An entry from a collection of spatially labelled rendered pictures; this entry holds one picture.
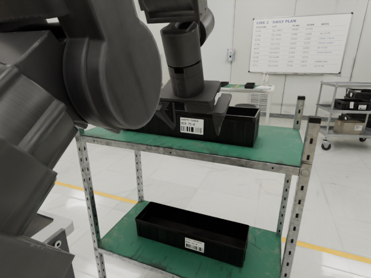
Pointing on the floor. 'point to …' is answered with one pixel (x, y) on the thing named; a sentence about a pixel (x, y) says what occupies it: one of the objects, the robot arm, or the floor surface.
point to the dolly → (358, 99)
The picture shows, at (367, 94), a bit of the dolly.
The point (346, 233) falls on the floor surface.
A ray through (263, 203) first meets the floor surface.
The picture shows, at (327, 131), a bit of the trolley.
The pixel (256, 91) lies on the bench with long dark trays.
